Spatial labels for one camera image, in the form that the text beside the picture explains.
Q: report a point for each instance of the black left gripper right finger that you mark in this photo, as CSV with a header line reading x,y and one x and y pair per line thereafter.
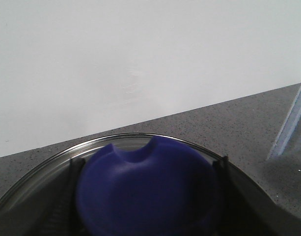
x,y
248,210

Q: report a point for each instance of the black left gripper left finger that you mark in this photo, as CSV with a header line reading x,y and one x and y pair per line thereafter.
x,y
58,218

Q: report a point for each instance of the glass lid with blue knob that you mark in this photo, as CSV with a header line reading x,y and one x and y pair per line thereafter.
x,y
165,188

